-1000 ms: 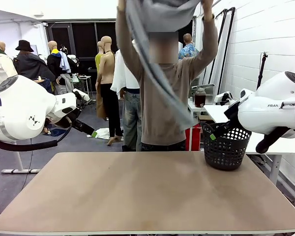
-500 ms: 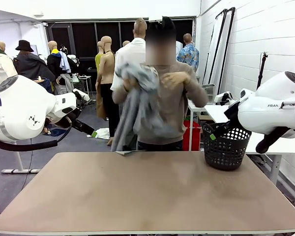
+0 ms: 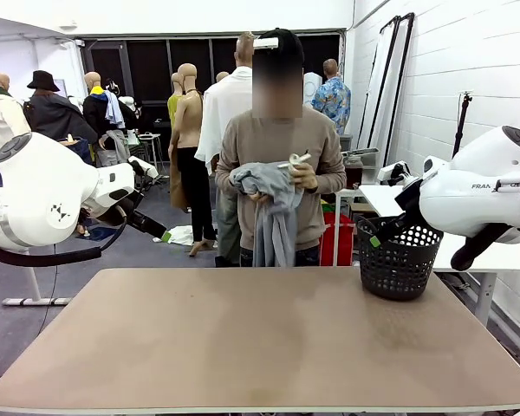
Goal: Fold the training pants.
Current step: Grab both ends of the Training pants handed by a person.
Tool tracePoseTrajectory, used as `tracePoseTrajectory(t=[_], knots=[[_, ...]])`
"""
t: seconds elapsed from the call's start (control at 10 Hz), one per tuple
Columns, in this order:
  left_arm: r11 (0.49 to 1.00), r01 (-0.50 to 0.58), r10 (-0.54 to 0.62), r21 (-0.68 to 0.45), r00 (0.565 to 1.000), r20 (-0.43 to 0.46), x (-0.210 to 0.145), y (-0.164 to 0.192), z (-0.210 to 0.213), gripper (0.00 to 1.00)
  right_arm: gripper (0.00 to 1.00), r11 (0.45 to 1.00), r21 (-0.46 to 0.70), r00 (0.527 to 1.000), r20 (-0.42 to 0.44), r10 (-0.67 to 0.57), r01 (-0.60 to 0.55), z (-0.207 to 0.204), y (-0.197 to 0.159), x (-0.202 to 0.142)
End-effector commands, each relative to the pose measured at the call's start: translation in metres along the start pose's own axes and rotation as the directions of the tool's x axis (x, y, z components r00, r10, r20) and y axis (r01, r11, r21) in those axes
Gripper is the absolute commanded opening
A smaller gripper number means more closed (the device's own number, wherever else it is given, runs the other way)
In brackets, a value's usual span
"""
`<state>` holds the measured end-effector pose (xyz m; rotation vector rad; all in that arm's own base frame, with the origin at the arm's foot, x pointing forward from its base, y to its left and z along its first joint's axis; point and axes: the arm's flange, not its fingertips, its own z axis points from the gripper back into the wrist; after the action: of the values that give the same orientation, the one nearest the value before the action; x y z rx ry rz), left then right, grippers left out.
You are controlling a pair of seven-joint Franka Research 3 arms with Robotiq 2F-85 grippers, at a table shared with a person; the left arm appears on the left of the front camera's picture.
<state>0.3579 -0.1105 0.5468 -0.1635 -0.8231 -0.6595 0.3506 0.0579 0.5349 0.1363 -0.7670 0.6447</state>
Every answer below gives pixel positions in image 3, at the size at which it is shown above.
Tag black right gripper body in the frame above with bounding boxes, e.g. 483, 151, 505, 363
387, 177, 424, 233

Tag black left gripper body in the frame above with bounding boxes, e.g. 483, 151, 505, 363
128, 211, 167, 239

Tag grey training pants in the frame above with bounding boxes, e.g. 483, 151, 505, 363
229, 151, 312, 269

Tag person's right forearm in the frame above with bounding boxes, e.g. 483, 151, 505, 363
215, 166, 255, 201

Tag person's left forearm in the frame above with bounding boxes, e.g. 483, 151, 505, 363
305, 166, 348, 195

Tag bare beige mannequin black pants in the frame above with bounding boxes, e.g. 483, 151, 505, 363
167, 62, 218, 257

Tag person's left hand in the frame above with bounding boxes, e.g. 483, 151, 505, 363
289, 162, 319, 192

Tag white cloth on floor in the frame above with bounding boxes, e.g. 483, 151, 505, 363
162, 224, 197, 247

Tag black perforated laundry basket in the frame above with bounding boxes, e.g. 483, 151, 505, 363
355, 215, 445, 302

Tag red bin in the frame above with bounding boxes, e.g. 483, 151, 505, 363
319, 211, 356, 267

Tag white side table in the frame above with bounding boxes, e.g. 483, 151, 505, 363
357, 184, 520, 328

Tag grey pressing device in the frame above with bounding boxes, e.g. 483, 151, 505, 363
341, 146, 380, 168

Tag small white cluttered table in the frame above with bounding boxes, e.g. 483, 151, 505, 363
129, 129, 164, 174

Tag black tripod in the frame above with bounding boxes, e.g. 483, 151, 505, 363
452, 89, 476, 159

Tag mannequin in blue jeans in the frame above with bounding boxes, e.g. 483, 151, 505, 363
59, 133, 92, 166

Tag black-framed white reflector panel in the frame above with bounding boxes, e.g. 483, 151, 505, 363
383, 12, 416, 168
355, 16, 402, 153

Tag light blue hanging shirt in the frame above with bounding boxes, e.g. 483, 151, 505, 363
103, 89, 127, 130

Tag mannequin in yellow-green top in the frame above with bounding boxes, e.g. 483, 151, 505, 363
167, 72, 185, 131

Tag mannequin with yellow collar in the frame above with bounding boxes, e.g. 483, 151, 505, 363
81, 71, 129, 140

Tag mannequin in blue floral shirt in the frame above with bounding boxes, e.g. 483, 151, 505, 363
310, 58, 353, 136

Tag white desk with leg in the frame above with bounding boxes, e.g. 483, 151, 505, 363
2, 250, 74, 308

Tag mannequin in white shirt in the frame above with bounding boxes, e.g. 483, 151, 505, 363
193, 31, 265, 177

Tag mannequin with black hat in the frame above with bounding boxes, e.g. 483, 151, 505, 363
23, 69, 100, 146

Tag person in beige sweater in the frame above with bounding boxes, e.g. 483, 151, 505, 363
215, 28, 348, 268

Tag white cylinder form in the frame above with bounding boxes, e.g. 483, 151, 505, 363
302, 71, 321, 107

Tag mannequin in cream jacket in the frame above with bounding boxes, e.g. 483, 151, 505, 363
0, 72, 32, 153

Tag black cap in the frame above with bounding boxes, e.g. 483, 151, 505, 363
259, 28, 305, 66

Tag white overhead canopy panel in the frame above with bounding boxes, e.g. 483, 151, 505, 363
0, 15, 77, 44

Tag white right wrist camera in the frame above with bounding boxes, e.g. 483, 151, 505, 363
376, 162, 417, 187

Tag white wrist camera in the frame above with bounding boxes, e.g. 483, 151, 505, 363
127, 155, 160, 181
376, 162, 417, 187

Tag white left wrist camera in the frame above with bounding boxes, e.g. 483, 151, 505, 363
127, 155, 160, 181

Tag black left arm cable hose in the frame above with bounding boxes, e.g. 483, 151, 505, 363
0, 203, 133, 268

